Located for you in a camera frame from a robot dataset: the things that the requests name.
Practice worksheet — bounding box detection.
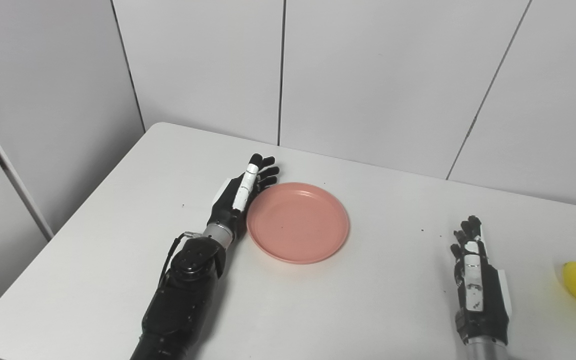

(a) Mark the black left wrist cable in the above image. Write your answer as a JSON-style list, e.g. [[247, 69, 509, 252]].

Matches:
[[156, 231, 202, 297]]

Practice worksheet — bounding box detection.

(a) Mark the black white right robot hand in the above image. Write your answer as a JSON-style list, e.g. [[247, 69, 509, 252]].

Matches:
[[450, 215, 514, 347]]

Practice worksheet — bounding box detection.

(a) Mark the pink round plate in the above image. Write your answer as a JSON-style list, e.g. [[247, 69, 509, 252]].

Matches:
[[246, 182, 351, 265]]

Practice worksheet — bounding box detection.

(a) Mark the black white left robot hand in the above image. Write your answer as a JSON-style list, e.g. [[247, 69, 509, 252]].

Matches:
[[207, 153, 281, 242]]

